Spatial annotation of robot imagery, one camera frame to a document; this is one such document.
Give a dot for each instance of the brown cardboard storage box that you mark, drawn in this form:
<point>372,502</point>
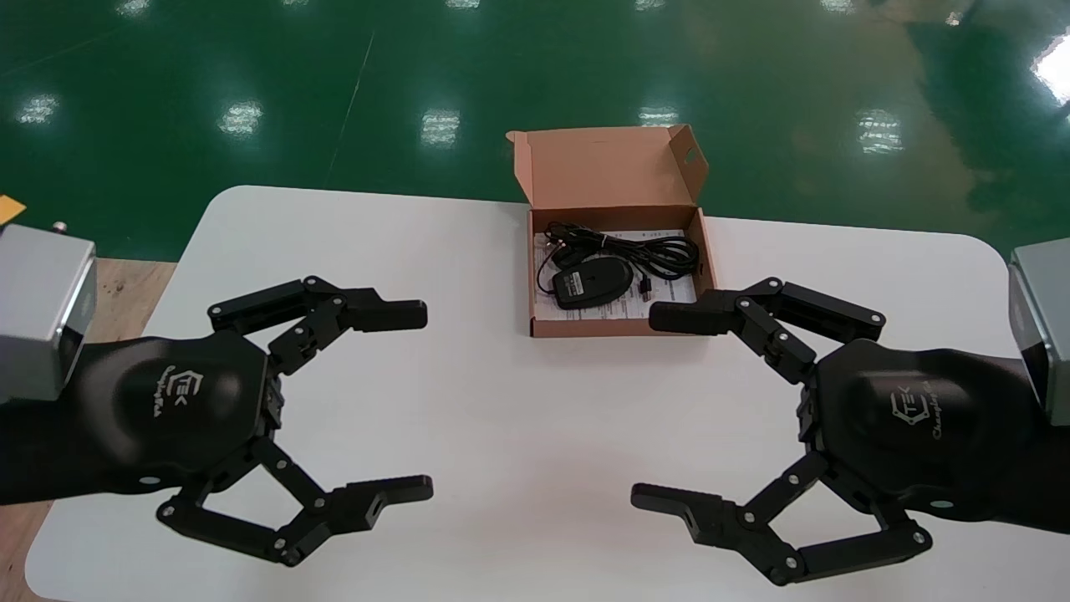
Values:
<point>610,171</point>

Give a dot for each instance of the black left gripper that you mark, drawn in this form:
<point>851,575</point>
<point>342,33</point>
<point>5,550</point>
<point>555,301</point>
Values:
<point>184,410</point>

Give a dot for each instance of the yellow floor marker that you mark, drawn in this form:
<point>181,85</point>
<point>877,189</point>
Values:
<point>8,209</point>

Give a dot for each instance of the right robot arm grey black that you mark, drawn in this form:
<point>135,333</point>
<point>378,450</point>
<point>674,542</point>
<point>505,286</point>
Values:
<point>1049,334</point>

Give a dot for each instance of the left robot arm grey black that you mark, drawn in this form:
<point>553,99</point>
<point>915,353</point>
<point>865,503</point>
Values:
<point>38,309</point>

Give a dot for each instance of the white printed instruction sheet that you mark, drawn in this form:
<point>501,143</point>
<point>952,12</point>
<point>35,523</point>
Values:
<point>669,293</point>

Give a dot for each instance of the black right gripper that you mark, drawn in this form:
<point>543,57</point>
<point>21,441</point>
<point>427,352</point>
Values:
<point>911,426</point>

